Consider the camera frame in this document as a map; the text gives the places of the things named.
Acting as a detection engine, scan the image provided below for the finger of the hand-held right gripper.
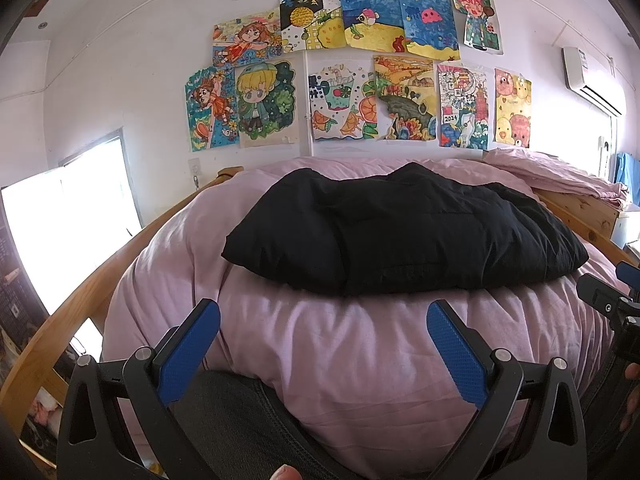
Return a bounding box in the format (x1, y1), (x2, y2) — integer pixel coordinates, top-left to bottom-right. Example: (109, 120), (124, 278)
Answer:
(615, 261), (640, 302)
(575, 273), (627, 324)

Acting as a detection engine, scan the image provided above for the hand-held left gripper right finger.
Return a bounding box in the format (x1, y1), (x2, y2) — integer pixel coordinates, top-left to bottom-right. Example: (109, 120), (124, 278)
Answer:
(426, 299), (589, 480)

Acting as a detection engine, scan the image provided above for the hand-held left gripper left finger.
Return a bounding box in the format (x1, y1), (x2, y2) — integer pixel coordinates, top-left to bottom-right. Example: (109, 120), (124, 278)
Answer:
(57, 298), (221, 480)

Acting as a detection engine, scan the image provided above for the black puffer jacket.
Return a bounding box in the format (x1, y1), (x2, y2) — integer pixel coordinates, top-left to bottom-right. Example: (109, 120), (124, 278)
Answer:
(221, 162), (590, 297)

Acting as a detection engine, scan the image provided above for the person's right hand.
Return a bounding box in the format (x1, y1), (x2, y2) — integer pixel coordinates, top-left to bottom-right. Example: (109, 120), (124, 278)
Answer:
(619, 362), (640, 434)

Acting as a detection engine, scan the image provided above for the white box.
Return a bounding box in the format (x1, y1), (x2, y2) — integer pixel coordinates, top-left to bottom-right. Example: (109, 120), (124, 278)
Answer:
(612, 204), (640, 252)

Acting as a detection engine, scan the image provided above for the dark grey cloth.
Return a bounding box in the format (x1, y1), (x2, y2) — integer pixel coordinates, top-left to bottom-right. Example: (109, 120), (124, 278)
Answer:
(165, 370), (363, 480)

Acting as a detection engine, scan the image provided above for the blue cloth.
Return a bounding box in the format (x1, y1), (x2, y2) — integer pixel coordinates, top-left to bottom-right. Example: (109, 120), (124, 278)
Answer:
(614, 152), (640, 207)

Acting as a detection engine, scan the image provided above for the pink duvet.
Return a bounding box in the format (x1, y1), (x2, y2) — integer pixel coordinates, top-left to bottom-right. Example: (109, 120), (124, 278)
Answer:
(102, 155), (632, 480)

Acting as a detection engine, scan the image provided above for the folded pink blanket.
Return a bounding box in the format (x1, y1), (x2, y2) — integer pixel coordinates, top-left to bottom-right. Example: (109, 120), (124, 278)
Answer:
(482, 148), (632, 207)

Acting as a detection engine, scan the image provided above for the bright window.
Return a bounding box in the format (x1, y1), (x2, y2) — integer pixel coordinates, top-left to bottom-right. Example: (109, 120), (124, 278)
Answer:
(0, 127), (144, 361)

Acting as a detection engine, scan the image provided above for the white air conditioner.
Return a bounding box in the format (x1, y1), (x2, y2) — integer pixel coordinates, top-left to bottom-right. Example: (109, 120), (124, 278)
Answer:
(560, 45), (627, 117)

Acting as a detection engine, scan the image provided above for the colourful city buildings poster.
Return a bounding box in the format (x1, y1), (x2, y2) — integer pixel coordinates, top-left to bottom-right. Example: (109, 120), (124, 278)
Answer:
(437, 61), (489, 151)

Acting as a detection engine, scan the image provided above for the orange-dress girl blue poster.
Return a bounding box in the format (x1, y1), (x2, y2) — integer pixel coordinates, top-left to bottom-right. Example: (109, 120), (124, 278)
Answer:
(184, 64), (242, 154)

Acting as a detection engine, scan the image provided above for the blond character green poster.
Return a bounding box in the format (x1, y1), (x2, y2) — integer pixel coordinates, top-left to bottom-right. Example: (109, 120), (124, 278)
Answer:
(234, 58), (299, 149)

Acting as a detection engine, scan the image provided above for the landscape whale poster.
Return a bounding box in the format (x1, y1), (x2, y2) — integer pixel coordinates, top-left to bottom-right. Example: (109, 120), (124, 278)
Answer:
(373, 54), (439, 142)

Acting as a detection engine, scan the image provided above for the orange slices drink poster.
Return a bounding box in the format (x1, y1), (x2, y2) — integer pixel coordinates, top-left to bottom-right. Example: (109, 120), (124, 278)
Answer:
(307, 57), (382, 142)

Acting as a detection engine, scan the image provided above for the red-haired character poster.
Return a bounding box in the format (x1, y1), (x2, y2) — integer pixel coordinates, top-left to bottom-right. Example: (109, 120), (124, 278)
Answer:
(448, 0), (504, 56)

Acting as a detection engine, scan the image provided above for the flying girl orange poster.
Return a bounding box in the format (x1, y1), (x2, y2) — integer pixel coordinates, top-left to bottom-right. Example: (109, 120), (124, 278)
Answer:
(212, 9), (282, 69)

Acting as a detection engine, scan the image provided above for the pink jellyfish blue poster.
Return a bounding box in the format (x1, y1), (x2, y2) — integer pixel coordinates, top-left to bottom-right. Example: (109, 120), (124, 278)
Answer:
(396, 0), (461, 61)

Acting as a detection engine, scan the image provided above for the fish on beach poster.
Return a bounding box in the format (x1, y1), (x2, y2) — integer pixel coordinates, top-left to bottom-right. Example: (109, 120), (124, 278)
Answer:
(337, 0), (407, 52)

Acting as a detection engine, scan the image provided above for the yellow black collage poster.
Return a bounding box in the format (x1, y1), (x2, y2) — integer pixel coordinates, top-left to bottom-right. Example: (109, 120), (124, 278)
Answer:
(278, 0), (347, 54)

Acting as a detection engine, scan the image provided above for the wooden bed frame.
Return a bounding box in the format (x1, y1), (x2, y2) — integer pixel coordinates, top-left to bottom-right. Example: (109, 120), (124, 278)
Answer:
(0, 165), (640, 463)

